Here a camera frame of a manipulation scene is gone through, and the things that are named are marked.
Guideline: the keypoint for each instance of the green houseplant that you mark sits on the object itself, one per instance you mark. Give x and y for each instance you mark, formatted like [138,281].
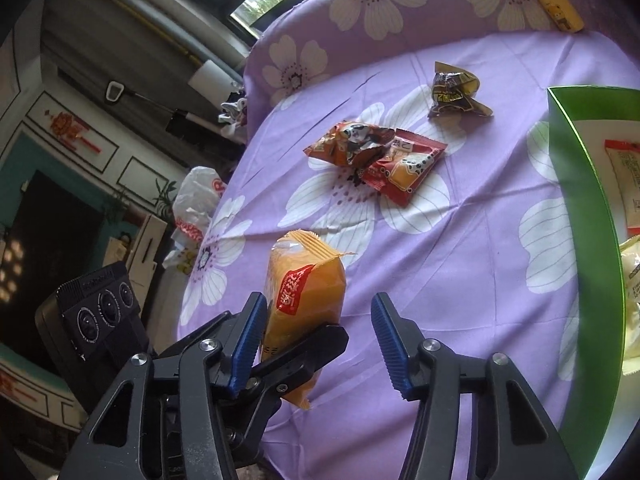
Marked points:
[165,195]

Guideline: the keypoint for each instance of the cardboard piece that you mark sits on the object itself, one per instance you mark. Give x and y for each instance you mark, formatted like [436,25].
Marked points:
[145,245]

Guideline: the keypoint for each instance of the pale green-print snack packet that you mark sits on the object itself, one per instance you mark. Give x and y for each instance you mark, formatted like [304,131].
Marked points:
[632,280]

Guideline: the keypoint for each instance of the red wall ornament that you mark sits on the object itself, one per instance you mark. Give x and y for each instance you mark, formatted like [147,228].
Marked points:
[67,127]

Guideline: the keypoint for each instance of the red panda-print snack packet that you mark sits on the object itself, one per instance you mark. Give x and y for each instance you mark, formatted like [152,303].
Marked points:
[405,170]

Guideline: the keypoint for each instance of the crumpled brown yellow snack packet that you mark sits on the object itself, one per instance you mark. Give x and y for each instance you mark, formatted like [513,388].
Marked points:
[450,92]

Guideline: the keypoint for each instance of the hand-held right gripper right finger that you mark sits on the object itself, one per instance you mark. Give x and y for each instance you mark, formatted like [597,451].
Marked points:
[392,345]

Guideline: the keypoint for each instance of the wall switch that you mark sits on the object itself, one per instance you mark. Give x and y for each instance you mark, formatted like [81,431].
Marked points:
[115,91]

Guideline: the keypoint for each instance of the orange panda-print snack packet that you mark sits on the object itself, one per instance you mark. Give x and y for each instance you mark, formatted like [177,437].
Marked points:
[340,145]

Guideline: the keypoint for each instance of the black white plush toy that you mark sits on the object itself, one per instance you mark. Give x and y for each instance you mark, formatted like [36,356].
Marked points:
[232,110]

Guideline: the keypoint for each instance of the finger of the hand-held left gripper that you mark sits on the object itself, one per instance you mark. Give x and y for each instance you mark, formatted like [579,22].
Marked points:
[305,352]

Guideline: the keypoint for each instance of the white plastic bag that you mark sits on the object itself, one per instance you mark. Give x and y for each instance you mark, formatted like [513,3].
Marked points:
[195,200]

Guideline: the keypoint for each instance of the green cardboard box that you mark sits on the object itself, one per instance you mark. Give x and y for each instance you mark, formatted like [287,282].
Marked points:
[580,200]

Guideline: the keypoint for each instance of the purple floral bedsheet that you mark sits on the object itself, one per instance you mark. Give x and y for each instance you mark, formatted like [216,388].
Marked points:
[475,285]

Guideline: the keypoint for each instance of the black window frame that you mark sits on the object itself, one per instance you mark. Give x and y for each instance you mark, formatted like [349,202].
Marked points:
[242,32]

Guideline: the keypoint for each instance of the white cylinder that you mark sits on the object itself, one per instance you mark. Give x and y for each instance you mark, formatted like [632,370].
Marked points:
[210,80]

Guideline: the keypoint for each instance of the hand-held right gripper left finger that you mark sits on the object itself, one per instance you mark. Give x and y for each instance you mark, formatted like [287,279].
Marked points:
[247,347]

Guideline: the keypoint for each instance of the orange red-label snack packet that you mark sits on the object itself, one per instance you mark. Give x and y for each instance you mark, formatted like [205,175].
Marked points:
[305,290]

